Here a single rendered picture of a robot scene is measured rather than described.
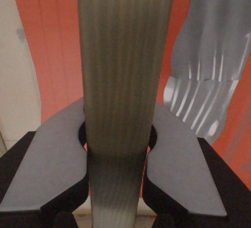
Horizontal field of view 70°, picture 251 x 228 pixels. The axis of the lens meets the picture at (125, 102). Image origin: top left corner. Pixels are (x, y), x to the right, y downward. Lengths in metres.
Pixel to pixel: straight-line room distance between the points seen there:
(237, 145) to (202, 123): 0.07
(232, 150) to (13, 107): 0.27
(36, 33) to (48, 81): 0.04
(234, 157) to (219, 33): 0.17
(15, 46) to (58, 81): 0.05
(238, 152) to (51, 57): 0.25
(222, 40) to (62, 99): 0.16
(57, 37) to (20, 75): 0.05
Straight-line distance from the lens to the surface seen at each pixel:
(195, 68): 0.18
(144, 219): 0.36
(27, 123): 0.23
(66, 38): 0.17
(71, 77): 0.18
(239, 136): 0.26
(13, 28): 0.19
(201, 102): 0.20
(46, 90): 0.20
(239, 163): 0.30
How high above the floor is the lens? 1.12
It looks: 59 degrees down
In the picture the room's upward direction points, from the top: 179 degrees clockwise
